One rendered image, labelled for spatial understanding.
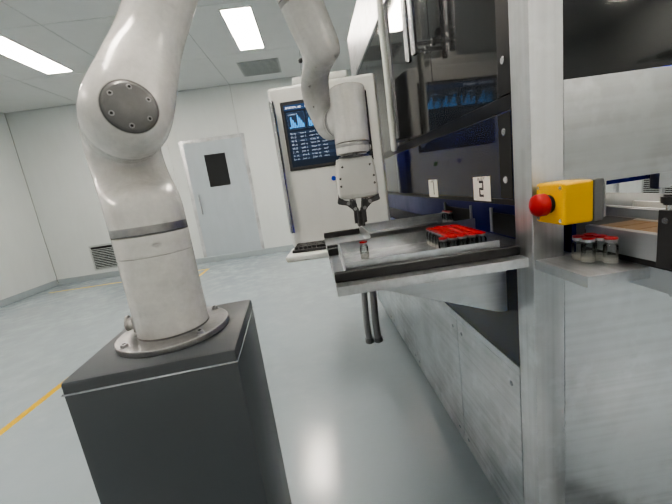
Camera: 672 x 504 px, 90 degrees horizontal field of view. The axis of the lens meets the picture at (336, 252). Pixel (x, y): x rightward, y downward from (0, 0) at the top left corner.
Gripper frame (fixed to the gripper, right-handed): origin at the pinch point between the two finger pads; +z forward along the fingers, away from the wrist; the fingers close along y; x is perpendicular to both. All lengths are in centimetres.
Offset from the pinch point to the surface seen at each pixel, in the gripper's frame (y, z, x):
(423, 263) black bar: -9.8, 9.3, 17.8
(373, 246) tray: -4.2, 9.8, -10.0
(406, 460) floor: -11, 99, -25
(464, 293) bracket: -20.8, 19.4, 12.2
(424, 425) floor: -24, 99, -42
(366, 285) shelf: 3.1, 11.4, 20.7
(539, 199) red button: -27.6, -2.3, 29.0
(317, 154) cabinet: 6, -24, -79
